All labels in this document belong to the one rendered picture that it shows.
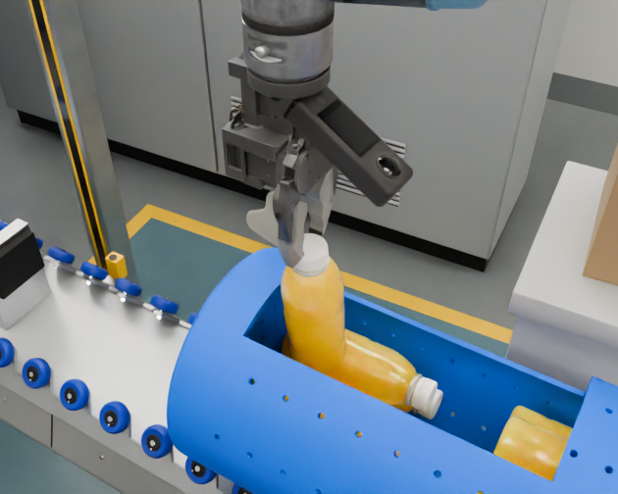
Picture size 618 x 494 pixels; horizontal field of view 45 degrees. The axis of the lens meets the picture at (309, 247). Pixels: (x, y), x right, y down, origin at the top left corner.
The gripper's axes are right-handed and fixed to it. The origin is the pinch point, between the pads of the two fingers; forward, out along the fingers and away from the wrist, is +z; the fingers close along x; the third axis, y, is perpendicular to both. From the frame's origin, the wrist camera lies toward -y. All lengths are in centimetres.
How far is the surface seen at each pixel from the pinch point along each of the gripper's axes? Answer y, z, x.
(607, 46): 10, 97, -268
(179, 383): 9.5, 15.5, 12.0
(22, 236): 53, 24, -3
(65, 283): 53, 39, -8
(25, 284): 53, 34, -1
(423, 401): -13.5, 21.1, -3.7
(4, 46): 217, 90, -126
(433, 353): -10.8, 24.1, -13.5
